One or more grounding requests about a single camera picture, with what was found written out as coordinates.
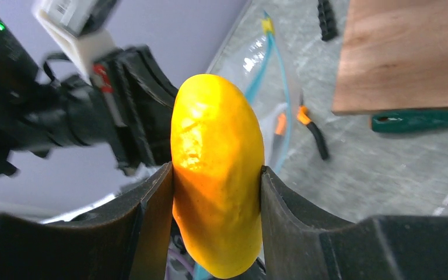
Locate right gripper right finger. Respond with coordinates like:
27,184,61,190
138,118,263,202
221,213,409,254
261,167,448,279

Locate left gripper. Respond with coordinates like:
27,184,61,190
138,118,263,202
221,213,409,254
40,45,178,176

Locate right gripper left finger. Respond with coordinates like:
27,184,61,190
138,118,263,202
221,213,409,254
0,163,173,279

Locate orange yellow mango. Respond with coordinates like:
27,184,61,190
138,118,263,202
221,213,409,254
170,74,265,279

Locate clear zip top bag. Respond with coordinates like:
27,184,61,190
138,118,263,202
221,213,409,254
212,10,295,280

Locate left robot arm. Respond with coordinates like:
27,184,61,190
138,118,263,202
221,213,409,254
0,1,177,176

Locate orange black pliers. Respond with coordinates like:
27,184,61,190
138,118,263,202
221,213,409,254
270,94,330,163

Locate wooden board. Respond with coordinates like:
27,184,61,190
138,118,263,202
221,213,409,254
331,1,448,114

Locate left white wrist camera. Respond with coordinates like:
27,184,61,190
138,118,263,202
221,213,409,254
31,0,118,82

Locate green handled screwdriver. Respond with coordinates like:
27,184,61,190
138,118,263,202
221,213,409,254
370,109,448,134

